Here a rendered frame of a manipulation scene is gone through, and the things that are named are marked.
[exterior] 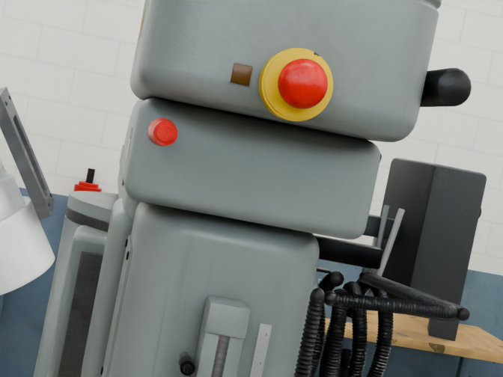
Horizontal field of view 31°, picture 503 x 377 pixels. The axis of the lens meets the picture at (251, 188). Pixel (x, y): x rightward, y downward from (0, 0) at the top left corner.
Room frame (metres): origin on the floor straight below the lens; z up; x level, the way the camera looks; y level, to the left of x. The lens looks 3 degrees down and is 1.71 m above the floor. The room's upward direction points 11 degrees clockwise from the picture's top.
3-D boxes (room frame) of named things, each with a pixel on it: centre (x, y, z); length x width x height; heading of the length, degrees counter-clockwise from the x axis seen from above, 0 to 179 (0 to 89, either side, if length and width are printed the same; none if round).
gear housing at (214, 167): (1.03, 0.02, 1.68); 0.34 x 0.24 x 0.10; 9
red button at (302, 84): (0.74, -0.02, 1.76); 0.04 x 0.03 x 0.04; 99
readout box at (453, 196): (1.34, -0.26, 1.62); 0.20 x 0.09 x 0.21; 9
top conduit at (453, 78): (1.05, -0.12, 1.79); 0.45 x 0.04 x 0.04; 9
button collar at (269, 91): (0.76, -0.02, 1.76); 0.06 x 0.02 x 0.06; 99
